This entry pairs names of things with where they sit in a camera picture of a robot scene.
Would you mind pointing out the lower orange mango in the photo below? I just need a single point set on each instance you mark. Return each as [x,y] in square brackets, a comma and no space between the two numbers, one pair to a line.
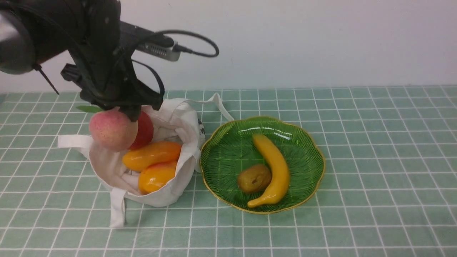
[156,176]

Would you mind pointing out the white cloth tote bag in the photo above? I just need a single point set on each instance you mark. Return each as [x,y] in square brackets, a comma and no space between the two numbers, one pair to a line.
[175,121]

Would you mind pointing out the red apple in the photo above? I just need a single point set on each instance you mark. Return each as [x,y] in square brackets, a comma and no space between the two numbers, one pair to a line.
[145,132]

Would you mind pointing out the upper orange mango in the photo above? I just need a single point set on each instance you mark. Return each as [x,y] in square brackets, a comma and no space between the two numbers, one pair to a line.
[156,152]

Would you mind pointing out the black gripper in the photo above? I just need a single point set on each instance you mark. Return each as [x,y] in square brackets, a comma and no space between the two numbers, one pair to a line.
[104,71]

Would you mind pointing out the green glass plate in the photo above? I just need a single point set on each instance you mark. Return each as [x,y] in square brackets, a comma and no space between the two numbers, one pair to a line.
[230,150]

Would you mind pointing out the pink peach with leaf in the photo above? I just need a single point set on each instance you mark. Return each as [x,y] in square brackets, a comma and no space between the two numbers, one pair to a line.
[111,129]

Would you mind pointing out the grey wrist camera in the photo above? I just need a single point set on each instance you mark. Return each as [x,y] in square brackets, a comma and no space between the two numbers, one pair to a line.
[157,48]

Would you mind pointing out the yellow banana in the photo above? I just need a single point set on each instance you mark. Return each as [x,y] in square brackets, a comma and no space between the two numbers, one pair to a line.
[280,181]

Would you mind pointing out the brown kiwi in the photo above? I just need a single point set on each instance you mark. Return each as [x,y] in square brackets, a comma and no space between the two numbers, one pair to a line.
[254,179]

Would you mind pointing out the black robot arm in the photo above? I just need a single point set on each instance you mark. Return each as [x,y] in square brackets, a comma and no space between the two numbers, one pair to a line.
[34,31]

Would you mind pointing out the orange mango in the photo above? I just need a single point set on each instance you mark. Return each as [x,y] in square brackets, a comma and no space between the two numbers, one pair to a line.
[156,176]
[156,152]

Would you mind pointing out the green checkered tablecloth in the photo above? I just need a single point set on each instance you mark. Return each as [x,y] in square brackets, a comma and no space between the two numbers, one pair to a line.
[389,189]

